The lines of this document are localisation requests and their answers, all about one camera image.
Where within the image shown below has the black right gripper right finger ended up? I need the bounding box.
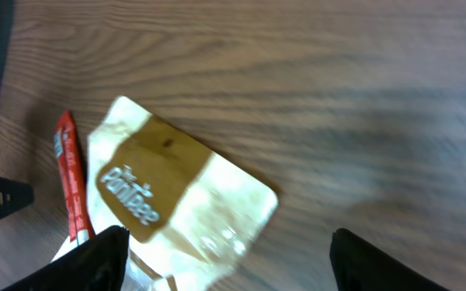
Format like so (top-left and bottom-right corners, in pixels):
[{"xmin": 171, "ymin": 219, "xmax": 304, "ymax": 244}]
[{"xmin": 329, "ymin": 228, "xmax": 447, "ymax": 291}]

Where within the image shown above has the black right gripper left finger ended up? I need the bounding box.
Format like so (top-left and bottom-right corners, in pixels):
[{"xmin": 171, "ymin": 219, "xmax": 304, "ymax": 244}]
[{"xmin": 4, "ymin": 226, "xmax": 129, "ymax": 291}]

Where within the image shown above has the red snack packet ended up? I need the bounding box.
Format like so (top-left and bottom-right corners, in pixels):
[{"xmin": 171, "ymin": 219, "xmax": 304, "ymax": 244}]
[{"xmin": 53, "ymin": 111, "xmax": 95, "ymax": 245}]

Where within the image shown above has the white snack bag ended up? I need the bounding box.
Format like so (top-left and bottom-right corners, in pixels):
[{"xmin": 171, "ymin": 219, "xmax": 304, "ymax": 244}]
[{"xmin": 80, "ymin": 96, "xmax": 278, "ymax": 290}]

